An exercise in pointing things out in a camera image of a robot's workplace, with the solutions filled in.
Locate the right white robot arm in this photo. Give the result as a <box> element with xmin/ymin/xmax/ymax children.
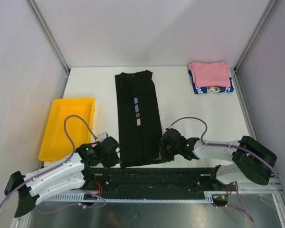
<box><xmin>153</xmin><ymin>128</ymin><xmax>277</xmax><ymax>190</ymax></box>

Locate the grey slotted cable duct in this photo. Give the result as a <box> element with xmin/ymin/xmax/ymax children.
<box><xmin>45</xmin><ymin>189</ymin><xmax>213</xmax><ymax>203</ymax></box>

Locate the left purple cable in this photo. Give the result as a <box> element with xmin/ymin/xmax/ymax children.
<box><xmin>0</xmin><ymin>115</ymin><xmax>107</xmax><ymax>217</ymax></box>

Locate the yellow plastic bin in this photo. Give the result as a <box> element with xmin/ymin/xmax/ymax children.
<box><xmin>38</xmin><ymin>97</ymin><xmax>95</xmax><ymax>162</ymax></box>

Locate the black printed t-shirt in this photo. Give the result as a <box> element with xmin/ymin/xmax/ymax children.
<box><xmin>115</xmin><ymin>70</ymin><xmax>162</xmax><ymax>168</ymax></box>

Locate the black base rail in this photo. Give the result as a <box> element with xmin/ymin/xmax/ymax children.
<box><xmin>93</xmin><ymin>168</ymin><xmax>235</xmax><ymax>194</ymax></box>

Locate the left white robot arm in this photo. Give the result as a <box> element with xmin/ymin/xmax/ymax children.
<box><xmin>4</xmin><ymin>142</ymin><xmax>120</xmax><ymax>218</ymax></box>

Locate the folded pink t-shirt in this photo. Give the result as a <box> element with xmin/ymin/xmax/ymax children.
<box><xmin>189</xmin><ymin>61</ymin><xmax>231</xmax><ymax>87</ymax></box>

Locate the purple cable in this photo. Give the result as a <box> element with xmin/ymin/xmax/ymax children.
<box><xmin>0</xmin><ymin>115</ymin><xmax>107</xmax><ymax>217</ymax></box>
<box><xmin>167</xmin><ymin>116</ymin><xmax>280</xmax><ymax>223</ymax></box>

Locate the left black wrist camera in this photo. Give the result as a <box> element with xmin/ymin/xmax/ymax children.
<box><xmin>95</xmin><ymin>132</ymin><xmax>119</xmax><ymax>155</ymax></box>

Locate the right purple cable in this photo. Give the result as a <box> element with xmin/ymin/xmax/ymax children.
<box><xmin>167</xmin><ymin>116</ymin><xmax>280</xmax><ymax>223</ymax></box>

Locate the folded blue printed t-shirt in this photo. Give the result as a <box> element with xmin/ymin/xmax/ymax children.
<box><xmin>188</xmin><ymin>70</ymin><xmax>234</xmax><ymax>95</ymax></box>

